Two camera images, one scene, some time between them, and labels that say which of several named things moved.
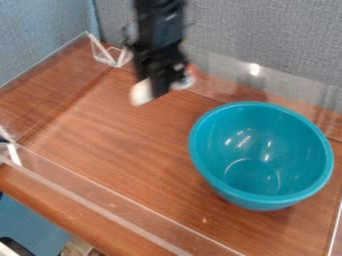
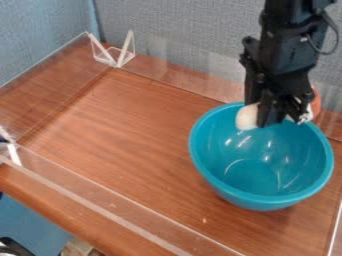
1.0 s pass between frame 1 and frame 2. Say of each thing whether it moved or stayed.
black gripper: moved
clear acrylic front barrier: stayed
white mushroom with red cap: moved
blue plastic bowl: stayed
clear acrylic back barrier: stayed
